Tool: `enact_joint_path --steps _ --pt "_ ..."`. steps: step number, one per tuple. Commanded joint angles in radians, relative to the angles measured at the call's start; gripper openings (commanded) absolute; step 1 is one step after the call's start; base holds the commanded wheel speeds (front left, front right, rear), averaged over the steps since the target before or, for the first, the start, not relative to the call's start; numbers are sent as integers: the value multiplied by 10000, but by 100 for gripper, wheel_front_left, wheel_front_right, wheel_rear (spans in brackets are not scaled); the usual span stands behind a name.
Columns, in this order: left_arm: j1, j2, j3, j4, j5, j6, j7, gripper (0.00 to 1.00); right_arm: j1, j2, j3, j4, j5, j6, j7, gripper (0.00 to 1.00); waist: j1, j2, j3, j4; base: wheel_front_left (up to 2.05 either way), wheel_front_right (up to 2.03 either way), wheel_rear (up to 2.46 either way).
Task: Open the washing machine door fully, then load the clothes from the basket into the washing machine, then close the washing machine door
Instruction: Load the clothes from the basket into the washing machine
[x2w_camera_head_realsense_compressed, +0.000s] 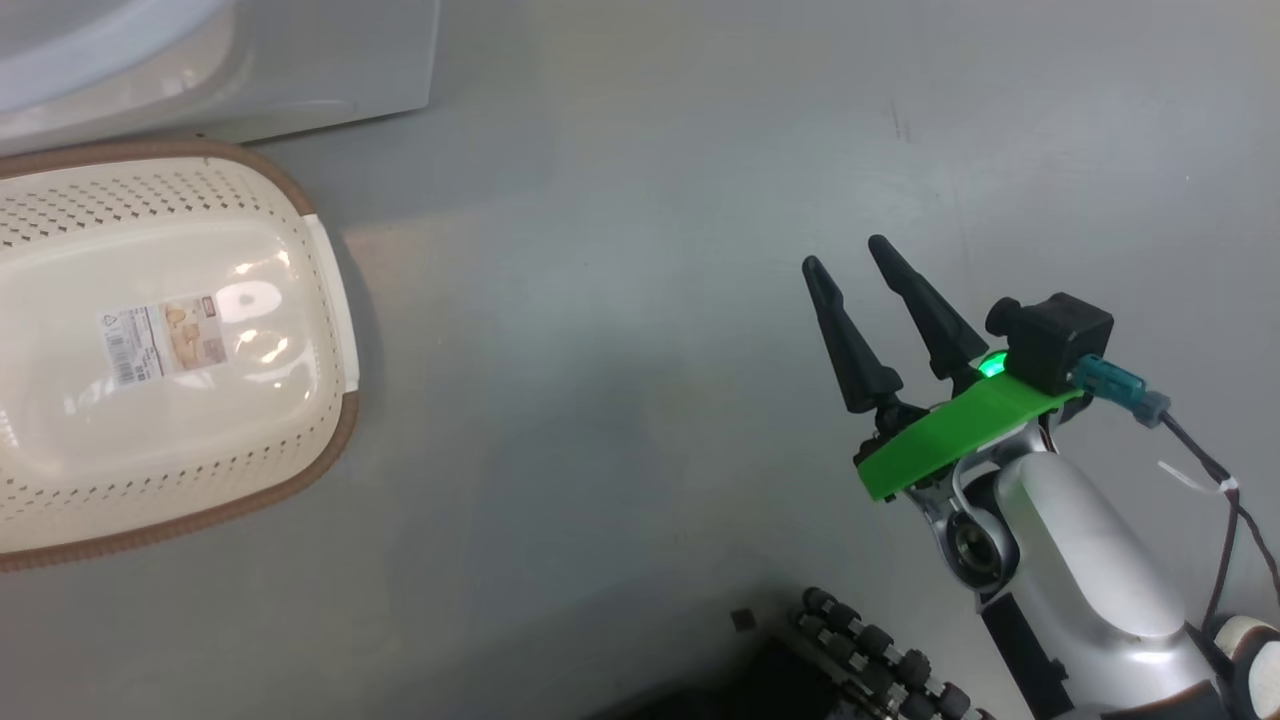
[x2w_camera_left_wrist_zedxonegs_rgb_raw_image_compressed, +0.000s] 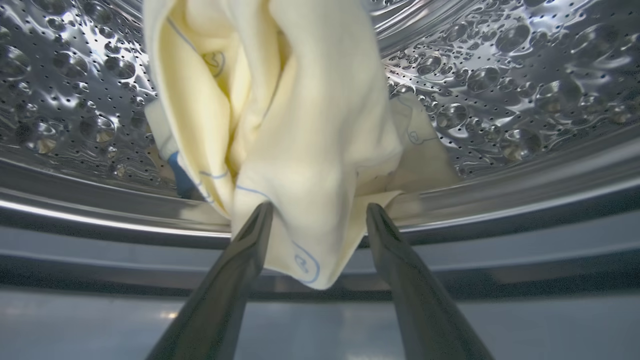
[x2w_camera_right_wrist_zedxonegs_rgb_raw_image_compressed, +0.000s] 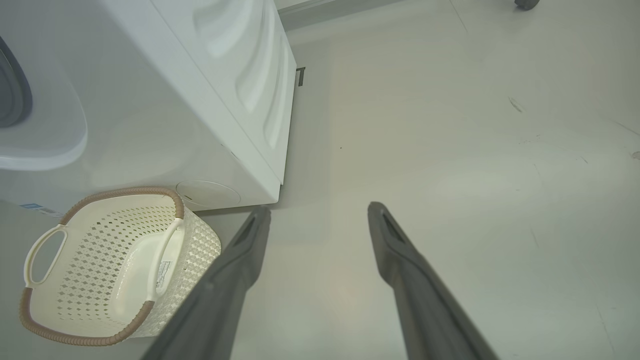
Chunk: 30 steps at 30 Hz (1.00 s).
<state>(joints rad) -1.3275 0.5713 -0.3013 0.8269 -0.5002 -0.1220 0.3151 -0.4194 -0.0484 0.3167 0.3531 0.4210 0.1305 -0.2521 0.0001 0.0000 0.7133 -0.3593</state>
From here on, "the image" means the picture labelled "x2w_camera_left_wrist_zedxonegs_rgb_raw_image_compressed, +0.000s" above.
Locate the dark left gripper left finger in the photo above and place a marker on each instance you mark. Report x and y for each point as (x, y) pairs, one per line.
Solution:
(220, 300)

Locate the cream garment with blue cuffs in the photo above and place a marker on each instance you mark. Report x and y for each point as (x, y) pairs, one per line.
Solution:
(425, 150)

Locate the steel washing machine drum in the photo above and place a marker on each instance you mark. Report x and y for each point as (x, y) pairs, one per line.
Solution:
(525, 75)

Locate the white front-load washing machine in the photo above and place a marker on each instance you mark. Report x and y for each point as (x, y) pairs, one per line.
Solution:
(320, 330)

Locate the cream garment with blue print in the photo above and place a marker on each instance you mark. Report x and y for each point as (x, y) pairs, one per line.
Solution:
(310, 125)

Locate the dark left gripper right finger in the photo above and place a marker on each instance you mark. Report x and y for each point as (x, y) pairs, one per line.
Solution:
(425, 310)

